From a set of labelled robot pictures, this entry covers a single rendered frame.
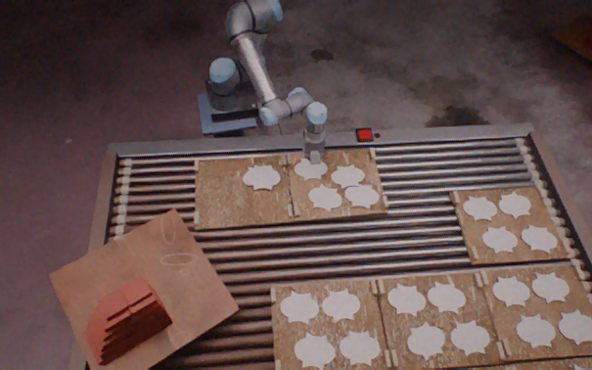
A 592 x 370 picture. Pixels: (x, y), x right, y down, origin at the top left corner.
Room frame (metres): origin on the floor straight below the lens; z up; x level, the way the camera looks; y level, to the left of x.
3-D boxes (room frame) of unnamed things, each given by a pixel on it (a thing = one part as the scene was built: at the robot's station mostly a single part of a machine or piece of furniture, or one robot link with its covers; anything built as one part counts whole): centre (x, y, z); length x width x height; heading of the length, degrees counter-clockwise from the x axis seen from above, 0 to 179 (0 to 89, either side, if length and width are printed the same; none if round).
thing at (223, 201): (1.11, 0.25, 0.93); 0.41 x 0.35 x 0.02; 101
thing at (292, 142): (1.45, -0.12, 0.89); 2.08 x 0.08 x 0.06; 99
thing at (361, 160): (1.19, -0.16, 0.93); 0.41 x 0.35 x 0.02; 101
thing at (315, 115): (1.25, -0.04, 1.29); 0.09 x 0.08 x 0.11; 36
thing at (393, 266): (0.79, -0.23, 0.90); 1.95 x 0.05 x 0.05; 99
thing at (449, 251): (0.84, -0.22, 0.90); 1.95 x 0.05 x 0.05; 99
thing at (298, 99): (1.32, 0.03, 1.29); 0.11 x 0.11 x 0.08; 36
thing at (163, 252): (0.58, 0.53, 1.03); 0.50 x 0.50 x 0.02; 39
